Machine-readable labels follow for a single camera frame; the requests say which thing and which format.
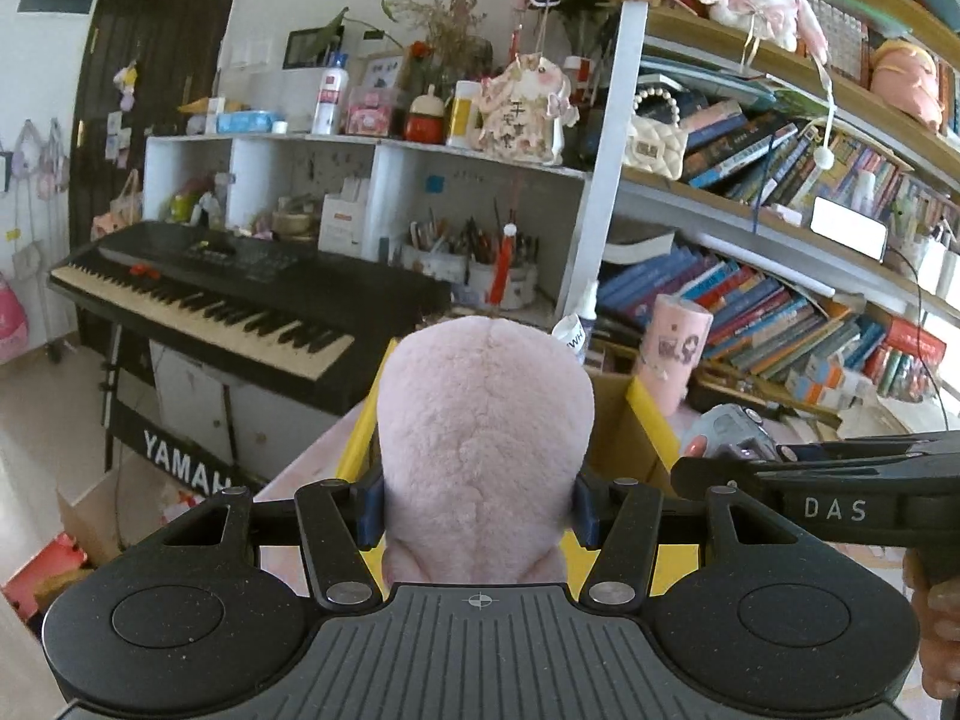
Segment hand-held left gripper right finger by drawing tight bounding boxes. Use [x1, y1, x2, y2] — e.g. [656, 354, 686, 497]
[574, 467, 827, 611]

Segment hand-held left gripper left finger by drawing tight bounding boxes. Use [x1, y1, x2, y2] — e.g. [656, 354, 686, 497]
[148, 465, 386, 611]

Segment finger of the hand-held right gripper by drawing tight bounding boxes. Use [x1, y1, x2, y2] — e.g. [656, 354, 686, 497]
[670, 455, 790, 500]
[776, 431, 960, 466]

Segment yellow cardboard box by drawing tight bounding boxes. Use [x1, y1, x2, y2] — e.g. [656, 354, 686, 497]
[335, 337, 702, 593]

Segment pink plush toy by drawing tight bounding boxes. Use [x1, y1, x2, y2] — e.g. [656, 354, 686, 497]
[373, 317, 597, 587]

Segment person's right hand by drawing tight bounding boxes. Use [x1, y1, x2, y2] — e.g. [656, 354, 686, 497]
[904, 544, 960, 700]

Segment white orange carton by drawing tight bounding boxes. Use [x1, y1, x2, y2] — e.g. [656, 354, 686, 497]
[784, 356, 863, 410]

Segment red carton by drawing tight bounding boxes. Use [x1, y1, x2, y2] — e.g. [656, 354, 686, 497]
[881, 315, 947, 361]

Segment pink cylinder tin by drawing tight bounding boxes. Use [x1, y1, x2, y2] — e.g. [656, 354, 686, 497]
[632, 294, 715, 417]

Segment small wooden box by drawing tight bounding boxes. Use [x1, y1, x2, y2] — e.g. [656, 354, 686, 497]
[592, 341, 638, 376]

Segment row of leaning books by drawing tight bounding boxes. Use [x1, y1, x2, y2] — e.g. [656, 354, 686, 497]
[596, 244, 893, 391]

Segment white spray bottle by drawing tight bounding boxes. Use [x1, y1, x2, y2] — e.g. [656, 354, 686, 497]
[551, 280, 601, 361]

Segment black keyboard stand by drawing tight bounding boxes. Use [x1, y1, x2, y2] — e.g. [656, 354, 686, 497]
[101, 337, 263, 500]

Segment phone with lit screen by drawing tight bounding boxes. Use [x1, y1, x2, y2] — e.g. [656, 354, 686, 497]
[810, 196, 890, 262]

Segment white pen holder with brushes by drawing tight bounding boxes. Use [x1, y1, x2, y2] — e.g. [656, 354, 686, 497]
[401, 199, 541, 308]

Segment black electronic keyboard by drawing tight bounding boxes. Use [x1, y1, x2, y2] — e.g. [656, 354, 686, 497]
[46, 221, 455, 417]

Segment red tassel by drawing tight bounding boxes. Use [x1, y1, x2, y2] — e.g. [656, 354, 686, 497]
[491, 223, 518, 305]

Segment brown cardboard box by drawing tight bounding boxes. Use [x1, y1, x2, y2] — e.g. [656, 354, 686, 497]
[56, 457, 188, 567]

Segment white box red label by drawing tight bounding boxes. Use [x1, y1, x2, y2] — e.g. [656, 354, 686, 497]
[319, 176, 372, 260]

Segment row of shelved books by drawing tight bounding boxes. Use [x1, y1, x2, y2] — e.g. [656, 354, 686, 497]
[682, 97, 960, 230]

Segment red foam piece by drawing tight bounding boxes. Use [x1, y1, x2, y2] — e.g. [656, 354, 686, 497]
[0, 532, 91, 605]

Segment white bookshelf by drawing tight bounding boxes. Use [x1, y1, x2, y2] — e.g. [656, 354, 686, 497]
[142, 0, 960, 331]

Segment white quilted purse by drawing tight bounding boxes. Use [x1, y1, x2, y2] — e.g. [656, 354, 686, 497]
[624, 86, 689, 181]

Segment pink pig plush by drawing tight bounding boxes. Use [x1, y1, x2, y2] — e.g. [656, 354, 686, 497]
[870, 41, 946, 132]

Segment pink case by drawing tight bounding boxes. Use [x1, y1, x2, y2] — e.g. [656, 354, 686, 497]
[345, 86, 402, 137]

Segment red round doll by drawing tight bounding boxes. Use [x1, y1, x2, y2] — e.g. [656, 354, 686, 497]
[403, 85, 443, 142]

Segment pink backpack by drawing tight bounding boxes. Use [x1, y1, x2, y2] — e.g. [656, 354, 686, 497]
[0, 274, 31, 361]

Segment pink plush plaque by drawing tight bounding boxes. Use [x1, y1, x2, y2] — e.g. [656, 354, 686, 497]
[471, 54, 582, 166]

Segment yellow white bottle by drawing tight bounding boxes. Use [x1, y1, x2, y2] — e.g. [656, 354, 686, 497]
[446, 80, 481, 149]

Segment blue tissue pack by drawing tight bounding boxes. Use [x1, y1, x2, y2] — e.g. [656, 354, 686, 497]
[216, 110, 275, 136]

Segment white bottle red label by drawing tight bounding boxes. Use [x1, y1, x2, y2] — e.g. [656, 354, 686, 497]
[311, 52, 351, 137]

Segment hanging bags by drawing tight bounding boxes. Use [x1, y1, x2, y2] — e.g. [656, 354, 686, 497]
[0, 120, 72, 200]

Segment dried flower bouquet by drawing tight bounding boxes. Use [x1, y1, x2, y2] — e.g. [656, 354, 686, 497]
[382, 0, 496, 91]

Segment dark door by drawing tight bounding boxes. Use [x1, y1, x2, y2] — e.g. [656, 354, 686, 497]
[71, 0, 252, 241]

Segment black cable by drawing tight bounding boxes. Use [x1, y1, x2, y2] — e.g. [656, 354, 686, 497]
[885, 247, 960, 428]

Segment black picture frame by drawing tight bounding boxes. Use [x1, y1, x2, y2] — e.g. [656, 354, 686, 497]
[283, 26, 346, 70]

